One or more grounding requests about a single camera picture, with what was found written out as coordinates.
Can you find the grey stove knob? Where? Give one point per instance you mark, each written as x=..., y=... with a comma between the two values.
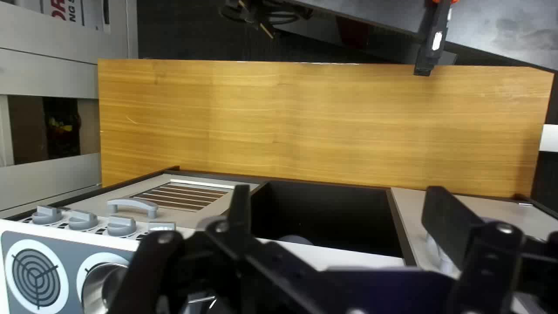
x=46, y=215
x=121, y=225
x=83, y=218
x=163, y=227

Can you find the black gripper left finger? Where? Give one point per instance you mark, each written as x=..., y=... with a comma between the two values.
x=175, y=272

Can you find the white oven door with vents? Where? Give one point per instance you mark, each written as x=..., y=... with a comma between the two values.
x=88, y=202

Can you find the white sign red lettering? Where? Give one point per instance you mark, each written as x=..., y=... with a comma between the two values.
x=64, y=11

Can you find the black robot table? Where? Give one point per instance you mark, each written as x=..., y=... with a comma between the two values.
x=512, y=28

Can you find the toy kitchen playset body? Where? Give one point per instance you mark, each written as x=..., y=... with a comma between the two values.
x=36, y=230

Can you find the shiny steel toy bowl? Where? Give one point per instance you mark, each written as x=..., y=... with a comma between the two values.
x=106, y=288

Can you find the white fridge door with dispenser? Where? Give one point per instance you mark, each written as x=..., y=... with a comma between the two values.
x=411, y=227

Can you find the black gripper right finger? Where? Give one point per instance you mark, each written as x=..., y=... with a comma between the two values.
x=495, y=262

